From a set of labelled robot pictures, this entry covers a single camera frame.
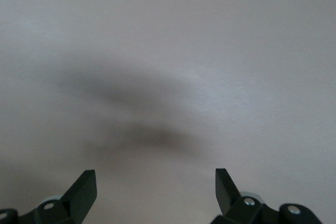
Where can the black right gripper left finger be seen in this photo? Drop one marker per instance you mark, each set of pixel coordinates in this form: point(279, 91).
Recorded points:
point(76, 197)

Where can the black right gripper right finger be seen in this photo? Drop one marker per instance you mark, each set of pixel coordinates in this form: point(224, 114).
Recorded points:
point(228, 200)

